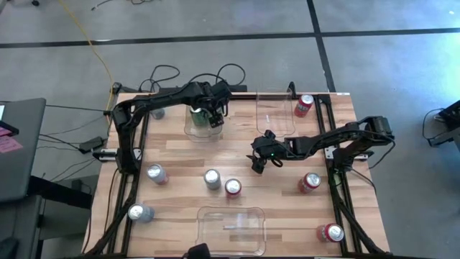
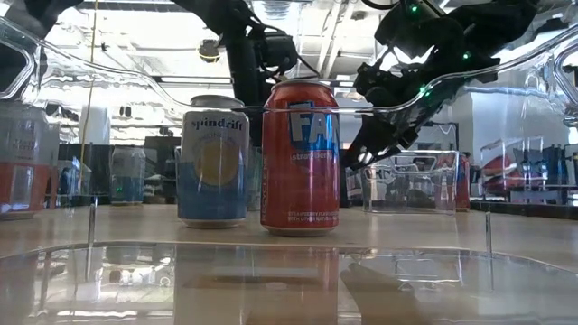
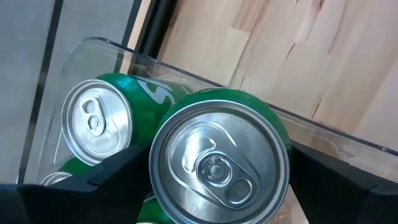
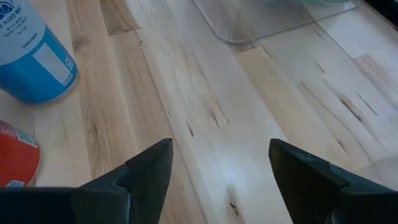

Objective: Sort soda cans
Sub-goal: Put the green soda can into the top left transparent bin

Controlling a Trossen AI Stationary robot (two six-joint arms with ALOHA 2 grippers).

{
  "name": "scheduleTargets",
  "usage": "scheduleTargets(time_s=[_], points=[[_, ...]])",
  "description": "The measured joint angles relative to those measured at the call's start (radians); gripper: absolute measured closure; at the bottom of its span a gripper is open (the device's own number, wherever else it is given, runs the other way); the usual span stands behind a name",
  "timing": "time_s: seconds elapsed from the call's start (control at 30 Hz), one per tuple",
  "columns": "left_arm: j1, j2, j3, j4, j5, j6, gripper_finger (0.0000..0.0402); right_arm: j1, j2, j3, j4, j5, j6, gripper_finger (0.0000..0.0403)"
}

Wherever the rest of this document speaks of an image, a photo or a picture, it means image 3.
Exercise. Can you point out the black aluminium table frame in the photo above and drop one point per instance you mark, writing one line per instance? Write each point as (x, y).
(158, 28)

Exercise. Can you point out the green Sprite soda can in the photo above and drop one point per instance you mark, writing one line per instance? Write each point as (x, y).
(96, 121)
(155, 214)
(217, 140)
(73, 166)

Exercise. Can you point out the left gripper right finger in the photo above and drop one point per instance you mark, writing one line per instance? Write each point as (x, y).
(342, 199)

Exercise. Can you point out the clear plastic bin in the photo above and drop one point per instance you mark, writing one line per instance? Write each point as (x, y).
(311, 133)

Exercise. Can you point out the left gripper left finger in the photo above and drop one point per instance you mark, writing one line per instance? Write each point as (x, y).
(77, 202)

